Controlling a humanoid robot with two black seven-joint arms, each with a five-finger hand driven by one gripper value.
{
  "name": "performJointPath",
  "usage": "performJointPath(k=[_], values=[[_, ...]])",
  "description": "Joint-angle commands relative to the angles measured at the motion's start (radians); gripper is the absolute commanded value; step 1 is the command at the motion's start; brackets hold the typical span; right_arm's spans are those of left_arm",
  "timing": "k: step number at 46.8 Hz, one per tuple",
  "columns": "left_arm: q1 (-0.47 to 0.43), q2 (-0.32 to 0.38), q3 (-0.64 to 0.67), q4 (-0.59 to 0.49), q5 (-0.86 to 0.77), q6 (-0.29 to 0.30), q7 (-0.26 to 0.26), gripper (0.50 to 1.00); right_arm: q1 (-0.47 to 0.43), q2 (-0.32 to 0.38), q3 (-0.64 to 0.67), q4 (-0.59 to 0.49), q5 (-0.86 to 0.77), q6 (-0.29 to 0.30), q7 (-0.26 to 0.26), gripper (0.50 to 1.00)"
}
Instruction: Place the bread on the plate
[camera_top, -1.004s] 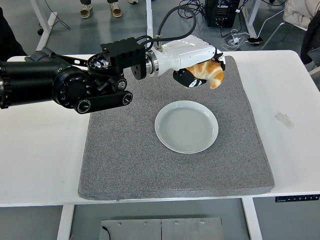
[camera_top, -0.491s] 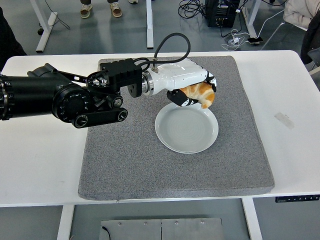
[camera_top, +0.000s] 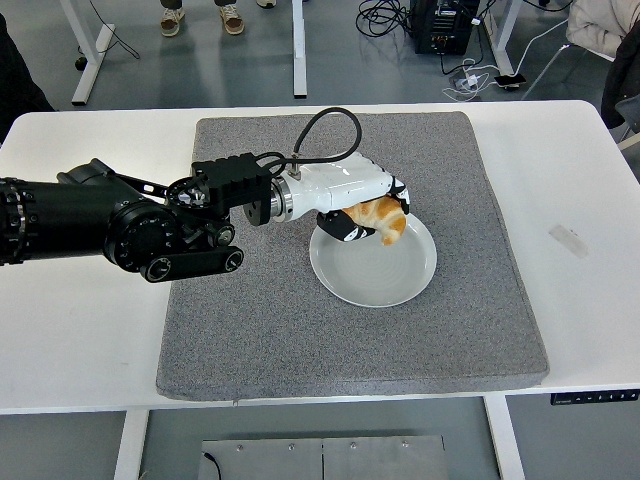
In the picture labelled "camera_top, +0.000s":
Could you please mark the black jacket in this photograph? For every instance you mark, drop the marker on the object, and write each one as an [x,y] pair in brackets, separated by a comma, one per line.
[622,80]

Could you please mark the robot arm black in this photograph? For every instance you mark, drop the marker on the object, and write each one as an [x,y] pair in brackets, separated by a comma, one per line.
[75,220]

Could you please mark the croissant bread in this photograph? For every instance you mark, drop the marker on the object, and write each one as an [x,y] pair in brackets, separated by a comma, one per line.
[385,215]

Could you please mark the black garment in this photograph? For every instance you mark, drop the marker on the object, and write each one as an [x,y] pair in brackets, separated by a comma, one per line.
[17,85]

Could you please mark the white padded jacket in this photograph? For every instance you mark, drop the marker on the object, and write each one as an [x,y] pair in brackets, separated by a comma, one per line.
[600,22]

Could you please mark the black phone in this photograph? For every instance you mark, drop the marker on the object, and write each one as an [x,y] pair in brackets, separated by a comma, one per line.
[511,81]

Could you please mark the person's white shoe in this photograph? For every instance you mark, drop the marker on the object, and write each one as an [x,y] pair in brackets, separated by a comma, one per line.
[266,3]

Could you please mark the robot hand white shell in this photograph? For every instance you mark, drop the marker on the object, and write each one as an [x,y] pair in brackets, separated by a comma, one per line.
[345,182]

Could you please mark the person's tan shoe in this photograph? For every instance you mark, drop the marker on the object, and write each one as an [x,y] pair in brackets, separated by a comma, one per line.
[172,21]
[232,20]

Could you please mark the grey speckled mat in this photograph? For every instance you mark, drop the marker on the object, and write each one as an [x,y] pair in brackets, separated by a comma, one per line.
[350,350]

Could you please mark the black computer box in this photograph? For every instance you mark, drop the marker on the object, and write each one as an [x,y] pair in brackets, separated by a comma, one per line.
[442,27]

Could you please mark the strip of clear tape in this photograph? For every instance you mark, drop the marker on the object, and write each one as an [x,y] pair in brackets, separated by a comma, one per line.
[568,241]

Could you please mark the black desk control panel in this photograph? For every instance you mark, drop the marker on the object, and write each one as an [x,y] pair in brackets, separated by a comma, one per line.
[595,398]

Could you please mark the small black floor object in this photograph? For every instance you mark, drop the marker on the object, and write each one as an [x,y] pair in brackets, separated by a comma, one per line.
[80,63]

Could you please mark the grey metal plate with screws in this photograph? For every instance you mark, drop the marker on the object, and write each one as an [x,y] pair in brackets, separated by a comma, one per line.
[350,462]

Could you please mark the pale grey round plate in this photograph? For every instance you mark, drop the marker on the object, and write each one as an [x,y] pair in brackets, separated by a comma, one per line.
[375,275]

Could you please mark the white desk leg with foot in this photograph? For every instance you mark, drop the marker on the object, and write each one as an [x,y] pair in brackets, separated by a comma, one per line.
[502,35]
[299,55]
[92,55]

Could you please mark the white table leg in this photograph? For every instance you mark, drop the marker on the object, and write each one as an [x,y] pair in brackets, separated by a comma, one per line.
[504,440]
[131,445]

